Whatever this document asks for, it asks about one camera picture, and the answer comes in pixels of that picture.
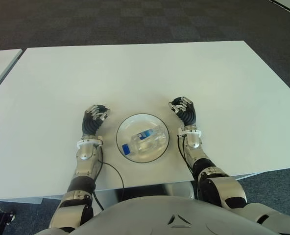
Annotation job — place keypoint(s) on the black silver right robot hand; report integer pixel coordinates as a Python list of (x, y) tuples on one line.
[(187, 113)]

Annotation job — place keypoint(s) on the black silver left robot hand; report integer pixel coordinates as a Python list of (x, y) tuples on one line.
[(91, 123)]

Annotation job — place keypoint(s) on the clear water bottle blue cap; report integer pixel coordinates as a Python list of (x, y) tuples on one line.
[(147, 142)]

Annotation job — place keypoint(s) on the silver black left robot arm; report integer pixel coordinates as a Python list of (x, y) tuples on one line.
[(85, 151)]

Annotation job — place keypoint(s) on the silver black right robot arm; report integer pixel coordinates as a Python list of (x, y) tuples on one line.
[(192, 142)]

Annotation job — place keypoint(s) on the white plate black rim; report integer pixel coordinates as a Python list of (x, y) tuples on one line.
[(135, 120)]

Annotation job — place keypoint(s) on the white side table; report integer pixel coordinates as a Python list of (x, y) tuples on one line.
[(0, 66)]

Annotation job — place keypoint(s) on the grey robot torso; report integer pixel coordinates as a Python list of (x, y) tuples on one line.
[(159, 218)]

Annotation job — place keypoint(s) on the black wheeled stand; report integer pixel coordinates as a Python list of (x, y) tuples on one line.
[(3, 220)]

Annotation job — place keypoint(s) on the white furniture edge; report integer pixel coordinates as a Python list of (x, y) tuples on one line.
[(288, 6)]

